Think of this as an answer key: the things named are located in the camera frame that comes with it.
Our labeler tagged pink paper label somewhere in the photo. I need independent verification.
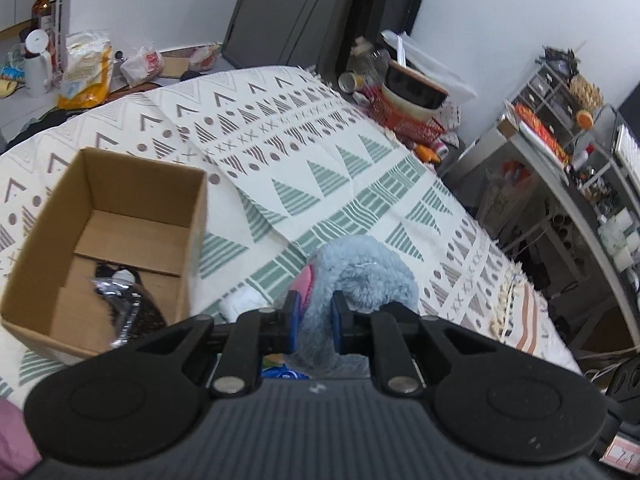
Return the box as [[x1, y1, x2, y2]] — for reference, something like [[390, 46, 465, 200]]
[[597, 435, 640, 474]]

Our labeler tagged woven straw basket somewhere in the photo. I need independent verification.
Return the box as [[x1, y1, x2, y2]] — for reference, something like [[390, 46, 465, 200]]
[[567, 74, 604, 114]]

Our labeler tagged dark glass bottle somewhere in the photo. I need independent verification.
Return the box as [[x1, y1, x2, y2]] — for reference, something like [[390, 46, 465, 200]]
[[31, 0, 54, 36]]

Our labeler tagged white keyboard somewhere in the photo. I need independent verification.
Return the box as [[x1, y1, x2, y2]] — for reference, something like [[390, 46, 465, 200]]
[[614, 122, 640, 174]]

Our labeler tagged flat cardboard piece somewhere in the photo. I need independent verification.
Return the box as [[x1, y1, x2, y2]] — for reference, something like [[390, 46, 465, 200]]
[[159, 56, 191, 79]]

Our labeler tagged grey plush toy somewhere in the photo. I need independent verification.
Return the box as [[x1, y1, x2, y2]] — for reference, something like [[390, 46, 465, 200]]
[[286, 236, 421, 377]]

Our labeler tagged yellow snack bag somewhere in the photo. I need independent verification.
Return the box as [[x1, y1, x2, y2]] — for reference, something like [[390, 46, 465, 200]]
[[57, 30, 114, 110]]

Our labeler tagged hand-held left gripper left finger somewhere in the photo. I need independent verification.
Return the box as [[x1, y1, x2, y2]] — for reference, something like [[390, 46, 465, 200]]
[[125, 292, 301, 401]]

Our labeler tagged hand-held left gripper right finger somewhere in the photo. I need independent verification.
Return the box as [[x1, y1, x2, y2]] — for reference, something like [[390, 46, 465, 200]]
[[331, 290, 506, 397]]

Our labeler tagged white thermos bottle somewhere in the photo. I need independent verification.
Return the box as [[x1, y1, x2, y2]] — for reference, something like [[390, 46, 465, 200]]
[[22, 29, 55, 97]]

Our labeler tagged tin can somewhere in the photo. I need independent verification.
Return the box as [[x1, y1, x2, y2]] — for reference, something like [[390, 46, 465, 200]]
[[338, 71, 369, 94]]

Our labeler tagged white desk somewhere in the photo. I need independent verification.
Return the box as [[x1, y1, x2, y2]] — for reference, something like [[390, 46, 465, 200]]
[[440, 105, 640, 337]]

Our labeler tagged shiny black plastic bag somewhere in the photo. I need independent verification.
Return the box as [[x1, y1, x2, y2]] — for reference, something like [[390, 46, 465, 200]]
[[90, 262, 169, 352]]

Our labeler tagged black cream bowl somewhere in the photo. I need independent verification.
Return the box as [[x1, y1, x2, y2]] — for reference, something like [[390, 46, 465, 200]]
[[381, 60, 450, 124]]

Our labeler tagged clear glass jar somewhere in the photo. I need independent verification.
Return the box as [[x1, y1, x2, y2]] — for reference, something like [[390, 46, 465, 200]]
[[357, 47, 391, 89]]

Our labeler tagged red patterned box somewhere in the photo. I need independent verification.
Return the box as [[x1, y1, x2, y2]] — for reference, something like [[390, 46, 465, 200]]
[[515, 104, 572, 167]]

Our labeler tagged patterned cream green blanket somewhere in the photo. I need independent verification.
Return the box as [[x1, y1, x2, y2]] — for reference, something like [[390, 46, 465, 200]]
[[0, 65, 585, 407]]

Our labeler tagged blue printed item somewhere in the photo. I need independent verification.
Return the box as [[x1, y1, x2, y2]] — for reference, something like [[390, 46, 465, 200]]
[[260, 355, 312, 382]]

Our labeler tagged red white plastic bag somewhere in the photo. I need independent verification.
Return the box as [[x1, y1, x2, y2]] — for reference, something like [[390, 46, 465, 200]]
[[120, 46, 165, 89]]

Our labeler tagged white fluffy soft item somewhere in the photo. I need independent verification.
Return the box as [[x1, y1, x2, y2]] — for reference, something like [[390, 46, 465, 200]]
[[220, 284, 281, 324]]

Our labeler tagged grey drawer organiser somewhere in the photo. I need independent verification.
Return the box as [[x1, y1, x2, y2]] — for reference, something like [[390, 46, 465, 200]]
[[512, 57, 584, 149]]

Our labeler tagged brown cardboard box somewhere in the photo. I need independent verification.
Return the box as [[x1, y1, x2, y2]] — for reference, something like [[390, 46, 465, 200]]
[[0, 146, 209, 367]]

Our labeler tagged black cabinet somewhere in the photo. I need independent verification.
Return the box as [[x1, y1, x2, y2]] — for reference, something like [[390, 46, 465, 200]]
[[221, 0, 432, 81]]

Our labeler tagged pink cloth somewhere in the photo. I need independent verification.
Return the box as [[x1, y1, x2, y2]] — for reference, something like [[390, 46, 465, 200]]
[[0, 397, 44, 480]]

